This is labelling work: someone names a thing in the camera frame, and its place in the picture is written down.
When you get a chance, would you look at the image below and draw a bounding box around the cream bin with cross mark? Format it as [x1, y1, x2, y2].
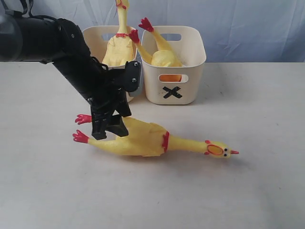
[142, 26, 206, 105]

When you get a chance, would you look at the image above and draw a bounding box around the yellow chicken neck with squeaker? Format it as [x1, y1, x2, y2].
[159, 74, 182, 82]

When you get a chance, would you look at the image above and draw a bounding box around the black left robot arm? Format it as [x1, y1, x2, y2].
[0, 10, 139, 140]

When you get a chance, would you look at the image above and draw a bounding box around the white backdrop curtain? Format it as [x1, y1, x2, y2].
[0, 0, 305, 63]

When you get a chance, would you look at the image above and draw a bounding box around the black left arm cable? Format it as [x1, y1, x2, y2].
[4, 0, 60, 20]

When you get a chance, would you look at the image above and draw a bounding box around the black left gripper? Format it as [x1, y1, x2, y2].
[87, 88, 132, 140]

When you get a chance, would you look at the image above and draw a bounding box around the headless yellow rubber chicken body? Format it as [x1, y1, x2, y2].
[129, 17, 182, 67]

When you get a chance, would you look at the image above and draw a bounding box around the yellow rubber chicken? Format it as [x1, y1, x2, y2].
[72, 117, 239, 158]
[102, 0, 134, 67]

